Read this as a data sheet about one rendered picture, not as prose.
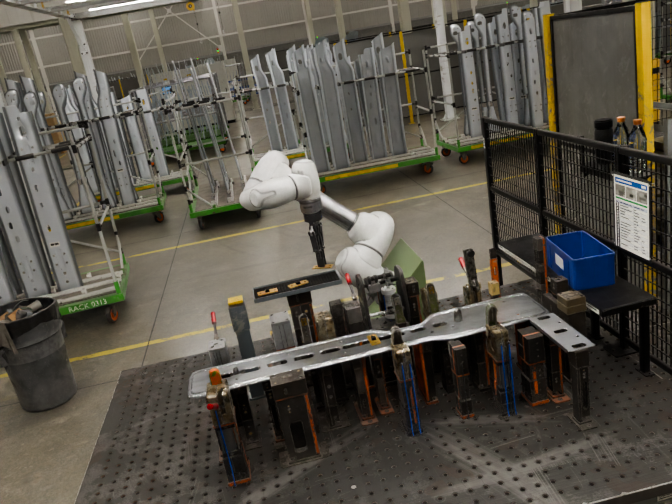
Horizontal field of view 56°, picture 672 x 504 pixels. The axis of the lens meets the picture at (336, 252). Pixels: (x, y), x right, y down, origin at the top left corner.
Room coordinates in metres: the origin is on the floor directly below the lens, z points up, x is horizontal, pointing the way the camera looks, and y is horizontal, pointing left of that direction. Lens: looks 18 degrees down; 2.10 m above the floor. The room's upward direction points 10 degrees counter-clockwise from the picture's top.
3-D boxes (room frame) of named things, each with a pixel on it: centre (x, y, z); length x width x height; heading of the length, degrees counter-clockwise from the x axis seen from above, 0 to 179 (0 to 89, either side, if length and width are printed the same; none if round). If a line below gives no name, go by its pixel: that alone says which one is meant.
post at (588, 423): (1.86, -0.74, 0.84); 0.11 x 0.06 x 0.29; 7
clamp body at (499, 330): (2.00, -0.51, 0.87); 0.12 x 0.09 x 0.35; 7
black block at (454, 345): (2.02, -0.37, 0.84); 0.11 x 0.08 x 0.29; 7
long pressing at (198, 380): (2.15, -0.06, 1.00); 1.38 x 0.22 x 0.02; 97
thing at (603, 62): (4.29, -1.92, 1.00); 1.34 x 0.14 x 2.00; 6
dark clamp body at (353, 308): (2.35, -0.03, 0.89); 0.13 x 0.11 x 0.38; 7
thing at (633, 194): (2.18, -1.11, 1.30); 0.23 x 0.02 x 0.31; 7
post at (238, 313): (2.43, 0.45, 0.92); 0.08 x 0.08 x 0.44; 7
